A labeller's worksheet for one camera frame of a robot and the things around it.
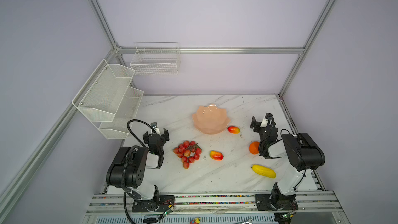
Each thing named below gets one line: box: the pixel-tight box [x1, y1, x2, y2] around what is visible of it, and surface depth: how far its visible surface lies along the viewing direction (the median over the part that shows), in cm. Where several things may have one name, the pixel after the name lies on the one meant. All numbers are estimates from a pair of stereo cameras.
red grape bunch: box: [173, 140, 203, 170], surface depth 88 cm
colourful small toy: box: [189, 217, 202, 224], surface depth 68 cm
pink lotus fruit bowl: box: [192, 103, 231, 135], surface depth 106 cm
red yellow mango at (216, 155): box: [209, 150, 225, 161], surface depth 88 cm
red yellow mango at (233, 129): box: [227, 126, 241, 134], surface depth 100 cm
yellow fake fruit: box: [251, 164, 277, 179], surface depth 82 cm
